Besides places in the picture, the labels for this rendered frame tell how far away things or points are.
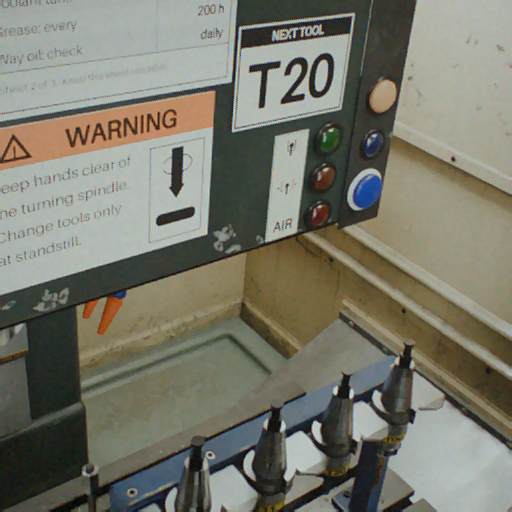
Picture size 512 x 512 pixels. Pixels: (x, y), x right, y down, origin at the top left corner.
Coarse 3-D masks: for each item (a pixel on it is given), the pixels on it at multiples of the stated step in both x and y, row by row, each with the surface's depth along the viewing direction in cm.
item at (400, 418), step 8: (376, 392) 107; (376, 400) 106; (416, 400) 106; (376, 408) 105; (384, 408) 105; (416, 408) 105; (384, 416) 104; (392, 416) 104; (400, 416) 103; (408, 416) 106; (392, 424) 105; (400, 424) 105
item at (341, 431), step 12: (336, 396) 96; (348, 396) 96; (336, 408) 96; (348, 408) 96; (324, 420) 98; (336, 420) 97; (348, 420) 97; (324, 432) 99; (336, 432) 98; (348, 432) 98
